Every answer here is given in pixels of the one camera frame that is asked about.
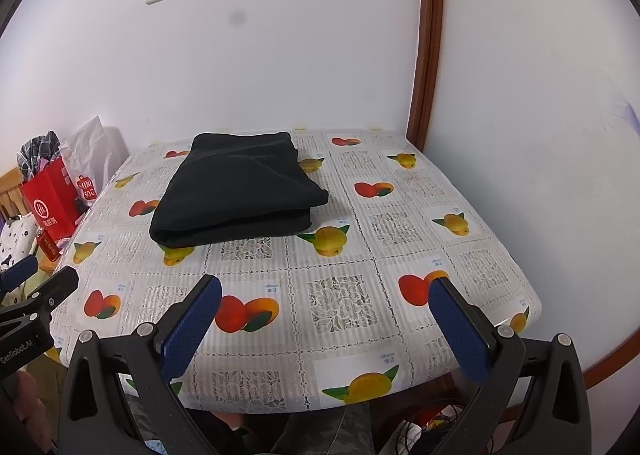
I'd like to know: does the person's left hand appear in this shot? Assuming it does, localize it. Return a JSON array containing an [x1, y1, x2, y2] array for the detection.
[[0, 371, 46, 436]]

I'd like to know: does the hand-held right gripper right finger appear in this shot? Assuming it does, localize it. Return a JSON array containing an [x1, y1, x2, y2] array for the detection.
[[427, 275, 593, 455]]

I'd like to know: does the fruit print tablecloth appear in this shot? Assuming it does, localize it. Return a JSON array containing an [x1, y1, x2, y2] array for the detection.
[[50, 128, 543, 411]]

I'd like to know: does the white floral pillow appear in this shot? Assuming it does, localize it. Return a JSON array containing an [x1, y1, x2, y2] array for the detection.
[[0, 215, 41, 276]]

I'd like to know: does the red drink can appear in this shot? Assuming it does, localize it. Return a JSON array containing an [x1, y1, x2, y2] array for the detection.
[[36, 230, 58, 262]]

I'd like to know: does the brown wooden baseboard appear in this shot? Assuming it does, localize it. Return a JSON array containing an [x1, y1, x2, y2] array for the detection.
[[582, 322, 640, 392]]

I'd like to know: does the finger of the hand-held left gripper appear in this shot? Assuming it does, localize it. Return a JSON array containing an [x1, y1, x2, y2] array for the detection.
[[0, 255, 40, 293], [0, 266, 80, 341]]

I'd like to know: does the red paper bag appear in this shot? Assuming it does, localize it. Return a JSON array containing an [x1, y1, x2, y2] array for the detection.
[[20, 158, 93, 241]]

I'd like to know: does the black sweatshirt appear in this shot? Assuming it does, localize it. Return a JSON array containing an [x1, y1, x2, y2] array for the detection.
[[149, 132, 331, 248]]

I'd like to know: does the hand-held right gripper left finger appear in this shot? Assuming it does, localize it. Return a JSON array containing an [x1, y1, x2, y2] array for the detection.
[[57, 274, 223, 455]]

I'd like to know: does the brown wooden door frame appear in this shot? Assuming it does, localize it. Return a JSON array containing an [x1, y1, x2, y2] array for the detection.
[[406, 0, 446, 153]]

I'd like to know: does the white plastic bag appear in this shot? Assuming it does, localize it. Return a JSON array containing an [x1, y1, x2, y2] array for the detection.
[[59, 115, 131, 201]]

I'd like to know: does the grey plaid cloth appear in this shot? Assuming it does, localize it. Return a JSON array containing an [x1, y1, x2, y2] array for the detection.
[[16, 131, 63, 183]]

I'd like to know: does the wooden bed headboard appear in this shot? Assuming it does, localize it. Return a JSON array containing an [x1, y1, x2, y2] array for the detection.
[[0, 168, 26, 223]]

